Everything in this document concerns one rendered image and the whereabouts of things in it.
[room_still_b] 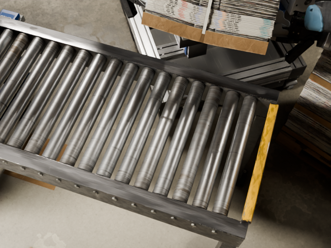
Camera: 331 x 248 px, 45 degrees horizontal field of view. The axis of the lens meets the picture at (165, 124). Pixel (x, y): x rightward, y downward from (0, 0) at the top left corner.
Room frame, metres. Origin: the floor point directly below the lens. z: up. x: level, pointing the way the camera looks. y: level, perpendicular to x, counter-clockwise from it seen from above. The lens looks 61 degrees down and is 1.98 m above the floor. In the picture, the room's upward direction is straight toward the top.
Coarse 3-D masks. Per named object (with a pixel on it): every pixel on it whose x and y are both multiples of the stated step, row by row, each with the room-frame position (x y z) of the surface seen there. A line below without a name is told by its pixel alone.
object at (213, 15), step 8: (200, 0) 0.85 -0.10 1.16; (208, 0) 0.85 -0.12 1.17; (216, 0) 0.84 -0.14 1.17; (200, 8) 0.84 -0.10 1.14; (216, 8) 0.83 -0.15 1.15; (200, 16) 0.83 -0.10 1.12; (216, 16) 0.82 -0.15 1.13; (200, 24) 0.82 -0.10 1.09; (208, 24) 0.82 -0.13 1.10; (216, 24) 0.81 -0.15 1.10
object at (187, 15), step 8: (152, 0) 0.88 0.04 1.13; (160, 0) 0.87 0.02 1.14; (168, 0) 0.87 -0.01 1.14; (176, 0) 0.86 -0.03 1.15; (184, 0) 0.86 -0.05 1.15; (192, 0) 0.85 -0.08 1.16; (152, 8) 0.87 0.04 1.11; (160, 8) 0.86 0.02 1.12; (168, 8) 0.86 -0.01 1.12; (176, 8) 0.85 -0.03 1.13; (184, 8) 0.85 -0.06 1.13; (192, 8) 0.85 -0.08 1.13; (160, 16) 0.85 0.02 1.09; (168, 16) 0.85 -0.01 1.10; (176, 16) 0.85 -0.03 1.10; (184, 16) 0.84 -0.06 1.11; (192, 16) 0.84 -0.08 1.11; (184, 24) 0.83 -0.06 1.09; (192, 24) 0.83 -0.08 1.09
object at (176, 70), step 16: (0, 16) 1.14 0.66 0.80; (16, 32) 1.06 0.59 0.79; (32, 32) 1.05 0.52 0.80; (48, 32) 1.05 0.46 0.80; (80, 48) 0.98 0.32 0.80; (96, 48) 0.97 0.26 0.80; (112, 48) 0.97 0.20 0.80; (144, 64) 0.90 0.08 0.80; (160, 64) 0.90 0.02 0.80; (176, 64) 0.90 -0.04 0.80; (192, 80) 0.83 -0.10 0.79; (208, 80) 0.83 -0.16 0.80; (224, 80) 0.83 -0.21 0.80; (224, 96) 0.79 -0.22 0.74; (240, 96) 0.77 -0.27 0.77; (256, 96) 0.76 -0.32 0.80; (272, 96) 0.76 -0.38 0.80; (256, 112) 0.75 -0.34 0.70
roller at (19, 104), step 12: (48, 48) 0.97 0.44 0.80; (60, 48) 1.00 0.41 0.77; (48, 60) 0.92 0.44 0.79; (36, 72) 0.86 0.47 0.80; (24, 84) 0.81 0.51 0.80; (36, 84) 0.82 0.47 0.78; (24, 96) 0.76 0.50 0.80; (12, 108) 0.71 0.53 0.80; (24, 108) 0.72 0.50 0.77; (12, 120) 0.67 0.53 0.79; (0, 132) 0.61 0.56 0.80
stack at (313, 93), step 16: (320, 64) 0.96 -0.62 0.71; (304, 96) 0.95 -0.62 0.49; (320, 96) 0.92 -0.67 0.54; (320, 112) 0.90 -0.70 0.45; (288, 128) 0.96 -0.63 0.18; (304, 128) 0.92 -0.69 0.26; (320, 128) 0.87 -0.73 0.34; (288, 144) 0.93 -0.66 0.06; (320, 144) 0.85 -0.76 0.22; (304, 160) 0.85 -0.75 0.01; (320, 160) 0.81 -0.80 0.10
